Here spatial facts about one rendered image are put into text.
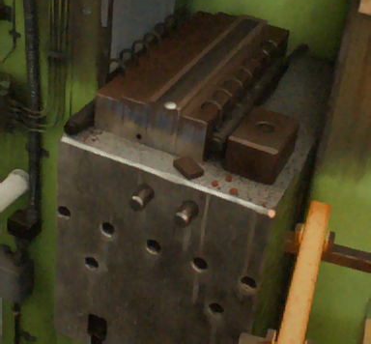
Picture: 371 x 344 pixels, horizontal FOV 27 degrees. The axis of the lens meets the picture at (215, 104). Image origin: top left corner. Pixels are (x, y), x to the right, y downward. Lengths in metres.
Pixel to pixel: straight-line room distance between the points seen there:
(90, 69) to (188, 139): 0.30
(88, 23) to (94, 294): 0.49
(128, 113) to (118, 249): 0.24
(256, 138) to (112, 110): 0.25
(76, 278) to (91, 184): 0.22
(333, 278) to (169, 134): 0.43
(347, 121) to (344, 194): 0.14
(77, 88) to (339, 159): 0.51
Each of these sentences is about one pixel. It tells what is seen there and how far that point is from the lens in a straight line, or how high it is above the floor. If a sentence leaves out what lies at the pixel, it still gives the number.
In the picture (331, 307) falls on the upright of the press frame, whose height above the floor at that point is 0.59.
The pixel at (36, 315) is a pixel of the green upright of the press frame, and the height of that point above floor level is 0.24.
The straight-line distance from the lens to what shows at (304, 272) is 1.02.
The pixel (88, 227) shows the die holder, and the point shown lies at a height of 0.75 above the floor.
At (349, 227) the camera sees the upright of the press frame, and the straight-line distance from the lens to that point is 1.39.
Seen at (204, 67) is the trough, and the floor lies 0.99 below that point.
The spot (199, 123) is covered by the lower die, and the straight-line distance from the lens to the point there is 1.21.
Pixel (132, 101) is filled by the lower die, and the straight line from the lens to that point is 1.25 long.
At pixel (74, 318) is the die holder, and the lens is 1.52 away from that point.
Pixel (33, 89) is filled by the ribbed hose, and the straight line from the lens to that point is 1.52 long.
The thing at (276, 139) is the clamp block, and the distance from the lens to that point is 1.21.
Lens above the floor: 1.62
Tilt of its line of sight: 30 degrees down
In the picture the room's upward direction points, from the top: 8 degrees clockwise
